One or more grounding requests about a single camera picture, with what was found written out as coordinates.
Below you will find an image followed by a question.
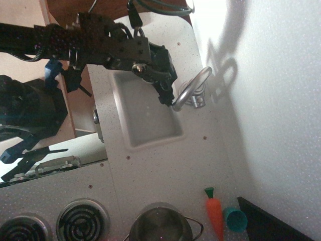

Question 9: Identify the black bag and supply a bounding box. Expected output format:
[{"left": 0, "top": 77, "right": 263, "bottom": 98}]
[{"left": 1, "top": 75, "right": 68, "bottom": 141}]

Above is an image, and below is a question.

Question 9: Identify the stainless steel pot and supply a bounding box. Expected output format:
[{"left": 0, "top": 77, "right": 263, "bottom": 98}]
[{"left": 124, "top": 207, "right": 204, "bottom": 240}]

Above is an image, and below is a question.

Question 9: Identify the black coil burner right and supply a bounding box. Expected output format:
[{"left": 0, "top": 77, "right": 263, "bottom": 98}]
[{"left": 56, "top": 198, "right": 111, "bottom": 240}]

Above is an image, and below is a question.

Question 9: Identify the orange toy carrot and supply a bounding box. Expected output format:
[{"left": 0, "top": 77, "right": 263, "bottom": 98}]
[{"left": 204, "top": 187, "right": 224, "bottom": 240}]

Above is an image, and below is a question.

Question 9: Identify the silver curved faucet spout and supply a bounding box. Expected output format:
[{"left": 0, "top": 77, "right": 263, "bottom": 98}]
[{"left": 172, "top": 67, "right": 212, "bottom": 111}]

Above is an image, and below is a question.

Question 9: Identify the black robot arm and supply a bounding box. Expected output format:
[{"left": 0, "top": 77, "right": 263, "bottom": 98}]
[{"left": 1, "top": 13, "right": 177, "bottom": 106}]

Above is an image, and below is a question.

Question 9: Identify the silver faucet base with knob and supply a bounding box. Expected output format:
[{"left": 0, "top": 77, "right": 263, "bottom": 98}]
[{"left": 185, "top": 83, "right": 206, "bottom": 108}]

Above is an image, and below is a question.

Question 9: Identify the black panel at corner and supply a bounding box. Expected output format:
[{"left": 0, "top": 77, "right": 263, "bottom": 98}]
[{"left": 237, "top": 197, "right": 313, "bottom": 241}]

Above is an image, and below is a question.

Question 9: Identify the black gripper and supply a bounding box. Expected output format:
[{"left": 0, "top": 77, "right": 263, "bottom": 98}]
[{"left": 132, "top": 43, "right": 177, "bottom": 106}]

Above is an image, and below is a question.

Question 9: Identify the silver oven door handle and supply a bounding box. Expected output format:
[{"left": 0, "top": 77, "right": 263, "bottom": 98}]
[{"left": 35, "top": 156, "right": 82, "bottom": 177}]

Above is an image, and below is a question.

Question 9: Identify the teal plastic cup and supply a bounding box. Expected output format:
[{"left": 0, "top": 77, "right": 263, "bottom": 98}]
[{"left": 223, "top": 207, "right": 248, "bottom": 232}]

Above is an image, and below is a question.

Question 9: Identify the silver cabinet knob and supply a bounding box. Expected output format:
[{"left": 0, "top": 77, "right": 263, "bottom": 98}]
[{"left": 93, "top": 109, "right": 100, "bottom": 125}]

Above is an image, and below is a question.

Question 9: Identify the black coil burner left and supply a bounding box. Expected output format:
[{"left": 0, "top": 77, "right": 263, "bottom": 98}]
[{"left": 1, "top": 213, "right": 53, "bottom": 240}]

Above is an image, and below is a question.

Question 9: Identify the black coil burner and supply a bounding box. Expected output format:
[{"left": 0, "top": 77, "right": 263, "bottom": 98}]
[
  {"left": 1, "top": 213, "right": 53, "bottom": 240},
  {"left": 56, "top": 198, "right": 111, "bottom": 240}
]

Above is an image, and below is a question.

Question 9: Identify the black clip at top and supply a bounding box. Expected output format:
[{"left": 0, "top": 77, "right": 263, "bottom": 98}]
[{"left": 127, "top": 0, "right": 143, "bottom": 29}]

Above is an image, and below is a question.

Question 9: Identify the white toy sink basin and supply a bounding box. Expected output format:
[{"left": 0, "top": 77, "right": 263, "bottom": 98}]
[{"left": 108, "top": 70, "right": 184, "bottom": 151}]

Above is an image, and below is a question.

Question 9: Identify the dark green cable loop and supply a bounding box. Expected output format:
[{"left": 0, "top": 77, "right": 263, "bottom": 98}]
[{"left": 135, "top": 0, "right": 195, "bottom": 17}]

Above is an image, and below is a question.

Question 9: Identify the blue black clamp lower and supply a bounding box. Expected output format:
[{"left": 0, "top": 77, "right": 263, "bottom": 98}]
[{"left": 1, "top": 136, "right": 68, "bottom": 182}]

